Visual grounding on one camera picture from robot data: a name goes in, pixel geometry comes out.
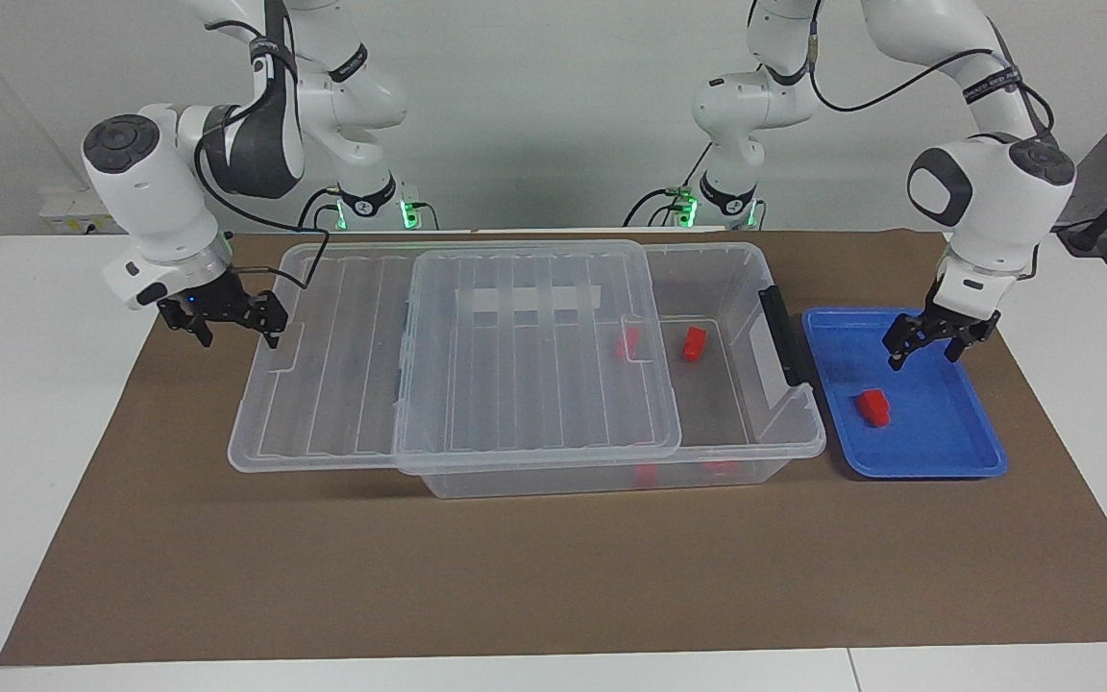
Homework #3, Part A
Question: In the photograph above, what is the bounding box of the clear plastic storage box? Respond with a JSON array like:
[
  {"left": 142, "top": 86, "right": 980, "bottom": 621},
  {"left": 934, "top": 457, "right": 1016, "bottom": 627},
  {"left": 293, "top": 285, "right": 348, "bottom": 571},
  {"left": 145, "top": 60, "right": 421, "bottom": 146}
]
[{"left": 398, "top": 240, "right": 828, "bottom": 501}]

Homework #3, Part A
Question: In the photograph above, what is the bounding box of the white power strip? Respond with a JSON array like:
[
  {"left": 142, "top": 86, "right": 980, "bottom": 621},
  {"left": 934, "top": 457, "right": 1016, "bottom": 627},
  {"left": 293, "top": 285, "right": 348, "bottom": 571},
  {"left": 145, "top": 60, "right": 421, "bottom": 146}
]
[{"left": 38, "top": 190, "right": 120, "bottom": 236}]

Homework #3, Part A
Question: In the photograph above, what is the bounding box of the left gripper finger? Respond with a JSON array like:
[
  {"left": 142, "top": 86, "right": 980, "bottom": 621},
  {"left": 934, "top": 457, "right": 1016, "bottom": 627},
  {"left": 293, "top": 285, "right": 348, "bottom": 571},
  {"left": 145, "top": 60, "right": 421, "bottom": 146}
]
[
  {"left": 881, "top": 309, "right": 940, "bottom": 373},
  {"left": 943, "top": 318, "right": 1002, "bottom": 365}
]

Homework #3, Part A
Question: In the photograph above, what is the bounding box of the clear plastic box lid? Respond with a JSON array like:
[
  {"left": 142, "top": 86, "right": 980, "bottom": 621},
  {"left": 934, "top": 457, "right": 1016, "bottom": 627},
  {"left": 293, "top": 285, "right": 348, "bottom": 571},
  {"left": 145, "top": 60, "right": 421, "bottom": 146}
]
[{"left": 227, "top": 238, "right": 684, "bottom": 479}]

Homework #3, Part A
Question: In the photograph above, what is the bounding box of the blue plastic tray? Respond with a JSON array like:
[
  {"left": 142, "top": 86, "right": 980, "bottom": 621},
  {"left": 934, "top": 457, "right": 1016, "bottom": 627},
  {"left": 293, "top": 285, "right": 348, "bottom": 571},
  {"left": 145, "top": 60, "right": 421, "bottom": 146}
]
[{"left": 800, "top": 306, "right": 1010, "bottom": 481}]

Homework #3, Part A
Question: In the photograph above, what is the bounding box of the black cable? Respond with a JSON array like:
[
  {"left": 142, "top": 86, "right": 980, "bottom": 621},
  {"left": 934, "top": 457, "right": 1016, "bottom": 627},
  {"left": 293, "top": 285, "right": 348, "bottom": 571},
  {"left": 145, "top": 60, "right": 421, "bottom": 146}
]
[
  {"left": 296, "top": 185, "right": 349, "bottom": 235},
  {"left": 623, "top": 141, "right": 717, "bottom": 230},
  {"left": 806, "top": 37, "right": 1057, "bottom": 137},
  {"left": 192, "top": 91, "right": 332, "bottom": 292}
]

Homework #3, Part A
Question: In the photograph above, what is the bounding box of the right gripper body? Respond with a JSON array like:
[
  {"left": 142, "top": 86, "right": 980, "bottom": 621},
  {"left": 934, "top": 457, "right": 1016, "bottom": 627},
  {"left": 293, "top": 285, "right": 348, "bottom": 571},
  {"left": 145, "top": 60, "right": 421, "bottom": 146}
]
[{"left": 173, "top": 273, "right": 251, "bottom": 322}]

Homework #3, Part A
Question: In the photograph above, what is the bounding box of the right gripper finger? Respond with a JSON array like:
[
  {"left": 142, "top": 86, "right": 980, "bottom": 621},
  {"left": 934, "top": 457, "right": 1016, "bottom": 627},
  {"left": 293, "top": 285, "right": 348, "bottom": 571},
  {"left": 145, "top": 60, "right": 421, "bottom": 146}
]
[
  {"left": 243, "top": 289, "right": 289, "bottom": 350},
  {"left": 157, "top": 299, "right": 215, "bottom": 348}
]

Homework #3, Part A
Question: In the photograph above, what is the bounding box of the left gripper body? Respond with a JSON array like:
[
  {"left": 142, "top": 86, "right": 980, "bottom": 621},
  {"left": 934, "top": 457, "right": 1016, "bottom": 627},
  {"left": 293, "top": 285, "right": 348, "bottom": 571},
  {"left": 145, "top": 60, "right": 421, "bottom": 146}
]
[{"left": 922, "top": 279, "right": 1002, "bottom": 334}]

